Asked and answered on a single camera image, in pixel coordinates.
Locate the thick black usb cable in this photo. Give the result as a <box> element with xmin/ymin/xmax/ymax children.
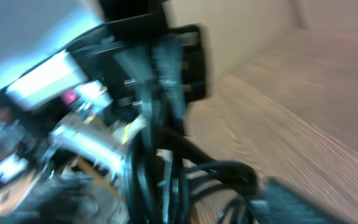
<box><xmin>126</xmin><ymin>124</ymin><xmax>259</xmax><ymax>224</ymax></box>

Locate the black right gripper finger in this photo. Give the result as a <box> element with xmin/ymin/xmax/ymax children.
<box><xmin>249</xmin><ymin>179</ymin><xmax>347</xmax><ymax>224</ymax></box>

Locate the cardboard back panel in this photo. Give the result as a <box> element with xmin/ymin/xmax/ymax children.
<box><xmin>163</xmin><ymin>0</ymin><xmax>358</xmax><ymax>79</ymax></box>

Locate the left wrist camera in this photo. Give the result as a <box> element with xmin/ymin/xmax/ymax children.
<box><xmin>6</xmin><ymin>50</ymin><xmax>88</xmax><ymax>111</ymax></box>

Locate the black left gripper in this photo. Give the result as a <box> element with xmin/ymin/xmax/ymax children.
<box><xmin>70</xmin><ymin>0</ymin><xmax>207</xmax><ymax>124</ymax></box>

